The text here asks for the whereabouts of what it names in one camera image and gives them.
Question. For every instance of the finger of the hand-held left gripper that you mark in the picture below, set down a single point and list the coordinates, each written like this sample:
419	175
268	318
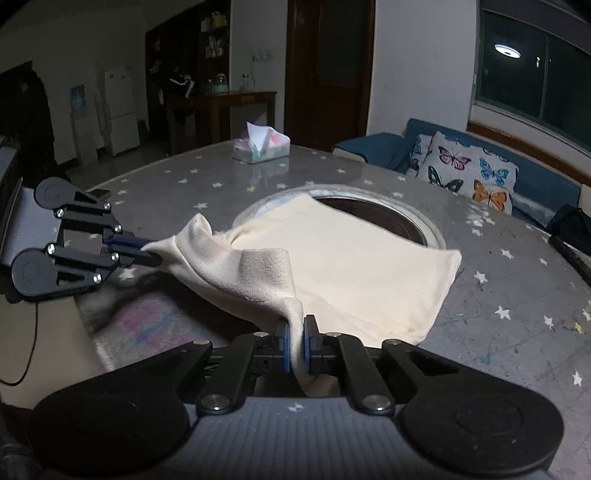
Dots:
124	240
138	259

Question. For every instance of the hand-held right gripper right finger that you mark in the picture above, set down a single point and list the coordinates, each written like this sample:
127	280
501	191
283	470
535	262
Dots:
310	346

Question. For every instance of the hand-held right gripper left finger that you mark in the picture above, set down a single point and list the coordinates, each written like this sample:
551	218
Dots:
286	348

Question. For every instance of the cream garment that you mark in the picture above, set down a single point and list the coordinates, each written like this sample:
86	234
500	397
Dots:
351	277

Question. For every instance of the water dispenser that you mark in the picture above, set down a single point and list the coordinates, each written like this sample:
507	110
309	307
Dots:
83	124

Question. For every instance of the white refrigerator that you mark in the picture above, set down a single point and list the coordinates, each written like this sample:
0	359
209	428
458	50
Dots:
121	110

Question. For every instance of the round black induction cooktop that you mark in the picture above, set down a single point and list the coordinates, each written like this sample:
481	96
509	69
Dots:
388	217

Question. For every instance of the dark hanging coat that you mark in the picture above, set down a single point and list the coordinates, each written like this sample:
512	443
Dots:
27	120

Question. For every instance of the tissue box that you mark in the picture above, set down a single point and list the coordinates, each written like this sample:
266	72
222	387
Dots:
261	145

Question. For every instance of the wooden side table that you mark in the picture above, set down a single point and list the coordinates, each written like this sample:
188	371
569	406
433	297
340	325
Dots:
231	108

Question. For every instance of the pale green kettle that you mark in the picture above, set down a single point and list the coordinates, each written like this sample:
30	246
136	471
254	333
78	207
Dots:
218	84

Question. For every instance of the dark wooden shelf cabinet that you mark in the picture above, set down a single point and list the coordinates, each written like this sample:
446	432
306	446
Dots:
184	55

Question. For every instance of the butterfly print pillow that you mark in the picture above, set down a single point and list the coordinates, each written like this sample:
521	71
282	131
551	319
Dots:
471	175
418	154

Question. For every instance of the dark wooden door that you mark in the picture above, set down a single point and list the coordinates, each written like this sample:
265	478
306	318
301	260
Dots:
330	74

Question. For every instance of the long black bar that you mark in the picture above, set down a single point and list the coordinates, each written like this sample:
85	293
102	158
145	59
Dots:
572	258

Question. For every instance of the blue sofa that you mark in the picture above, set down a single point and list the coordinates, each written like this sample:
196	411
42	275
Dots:
535	180

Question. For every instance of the black bag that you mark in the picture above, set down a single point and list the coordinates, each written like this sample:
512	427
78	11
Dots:
572	224

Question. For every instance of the green framed window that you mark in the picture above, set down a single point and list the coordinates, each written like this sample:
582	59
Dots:
535	64

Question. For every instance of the white wall socket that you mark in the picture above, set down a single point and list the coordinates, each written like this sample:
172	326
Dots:
261	55

